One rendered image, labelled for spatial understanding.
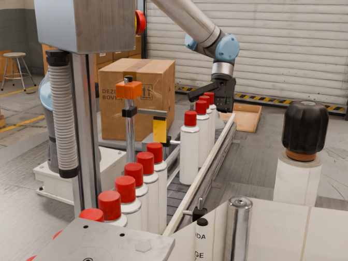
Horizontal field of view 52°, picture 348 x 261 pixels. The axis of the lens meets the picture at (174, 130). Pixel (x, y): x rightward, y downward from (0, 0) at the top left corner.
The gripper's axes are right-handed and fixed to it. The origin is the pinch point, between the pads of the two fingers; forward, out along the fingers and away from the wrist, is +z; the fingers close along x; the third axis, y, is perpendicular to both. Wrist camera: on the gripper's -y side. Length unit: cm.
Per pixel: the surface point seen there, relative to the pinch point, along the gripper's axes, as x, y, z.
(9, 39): 383, -467, -190
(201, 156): -14.2, 2.4, 9.5
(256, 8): 319, -26, -225
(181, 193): -26.0, 1.0, 21.2
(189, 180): -23.0, 2.0, 17.6
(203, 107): -20.9, 2.0, -3.8
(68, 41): -77, -6, 2
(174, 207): -32.1, 1.4, 24.7
